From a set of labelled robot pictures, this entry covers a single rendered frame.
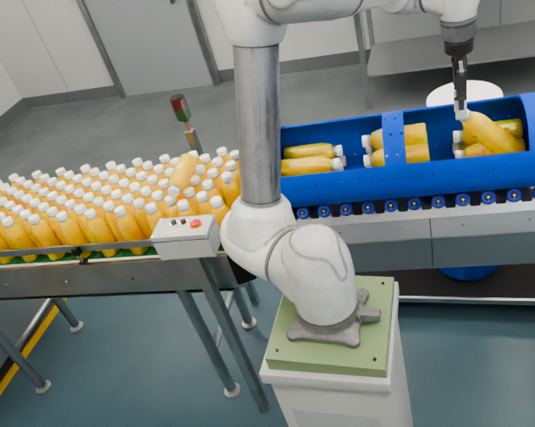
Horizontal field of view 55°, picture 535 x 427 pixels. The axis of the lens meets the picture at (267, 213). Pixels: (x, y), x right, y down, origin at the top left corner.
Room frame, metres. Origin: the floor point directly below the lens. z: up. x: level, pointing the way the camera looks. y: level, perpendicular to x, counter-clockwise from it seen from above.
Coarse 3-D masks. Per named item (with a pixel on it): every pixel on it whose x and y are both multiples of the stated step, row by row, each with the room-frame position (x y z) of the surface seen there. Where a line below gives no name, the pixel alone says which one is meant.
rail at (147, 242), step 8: (136, 240) 1.55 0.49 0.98; (144, 240) 1.54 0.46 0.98; (24, 248) 1.73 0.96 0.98; (32, 248) 1.71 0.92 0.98; (40, 248) 1.70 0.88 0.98; (48, 248) 1.68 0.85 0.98; (56, 248) 1.67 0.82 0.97; (64, 248) 1.66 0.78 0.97; (80, 248) 1.63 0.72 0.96; (88, 248) 1.62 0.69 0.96; (96, 248) 1.61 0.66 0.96; (104, 248) 1.60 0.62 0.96; (112, 248) 1.59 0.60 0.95; (0, 256) 1.77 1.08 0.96; (8, 256) 1.76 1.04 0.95
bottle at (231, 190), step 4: (232, 176) 1.61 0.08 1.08; (232, 180) 1.59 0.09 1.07; (236, 180) 1.60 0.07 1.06; (224, 184) 1.59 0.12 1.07; (228, 184) 1.58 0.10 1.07; (232, 184) 1.58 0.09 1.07; (236, 184) 1.58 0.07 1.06; (224, 188) 1.58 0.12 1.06; (228, 188) 1.57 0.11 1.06; (232, 188) 1.57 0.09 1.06; (236, 188) 1.57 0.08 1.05; (224, 192) 1.58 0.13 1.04; (228, 192) 1.57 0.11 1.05; (232, 192) 1.57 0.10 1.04; (236, 192) 1.57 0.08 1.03; (224, 196) 1.58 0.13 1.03; (228, 196) 1.57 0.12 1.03; (232, 196) 1.56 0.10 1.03; (236, 196) 1.57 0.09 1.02; (228, 200) 1.57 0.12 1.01; (232, 200) 1.57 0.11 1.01; (228, 204) 1.58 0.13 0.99
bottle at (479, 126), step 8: (472, 112) 1.28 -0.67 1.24; (464, 120) 1.27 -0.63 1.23; (472, 120) 1.26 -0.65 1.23; (480, 120) 1.25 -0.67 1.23; (488, 120) 1.25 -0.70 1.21; (464, 128) 1.27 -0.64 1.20; (472, 128) 1.25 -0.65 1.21; (480, 128) 1.24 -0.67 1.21; (488, 128) 1.24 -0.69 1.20; (496, 128) 1.24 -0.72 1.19; (472, 136) 1.26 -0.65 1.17; (480, 136) 1.24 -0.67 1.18; (488, 136) 1.23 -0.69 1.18; (496, 136) 1.23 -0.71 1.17; (504, 136) 1.23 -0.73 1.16; (512, 136) 1.24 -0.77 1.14; (488, 144) 1.23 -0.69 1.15; (496, 144) 1.22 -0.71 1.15; (504, 144) 1.22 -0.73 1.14; (512, 144) 1.22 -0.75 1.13; (496, 152) 1.23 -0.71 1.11; (504, 152) 1.22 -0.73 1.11
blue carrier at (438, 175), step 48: (528, 96) 1.28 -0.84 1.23; (288, 144) 1.67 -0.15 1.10; (336, 144) 1.61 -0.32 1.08; (384, 144) 1.33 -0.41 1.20; (432, 144) 1.48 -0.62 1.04; (528, 144) 1.35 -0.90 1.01; (288, 192) 1.40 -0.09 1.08; (336, 192) 1.34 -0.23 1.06; (384, 192) 1.30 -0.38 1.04; (432, 192) 1.26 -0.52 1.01
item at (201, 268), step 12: (192, 264) 1.36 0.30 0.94; (204, 264) 1.37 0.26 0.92; (204, 276) 1.36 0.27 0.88; (204, 288) 1.36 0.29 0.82; (216, 288) 1.37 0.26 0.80; (216, 300) 1.35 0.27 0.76; (216, 312) 1.36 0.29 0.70; (228, 312) 1.38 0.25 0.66; (228, 324) 1.35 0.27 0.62; (228, 336) 1.36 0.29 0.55; (240, 348) 1.36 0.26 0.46; (240, 360) 1.36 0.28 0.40; (252, 372) 1.37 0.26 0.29; (252, 384) 1.36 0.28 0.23; (264, 396) 1.38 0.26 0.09; (264, 408) 1.36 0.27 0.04
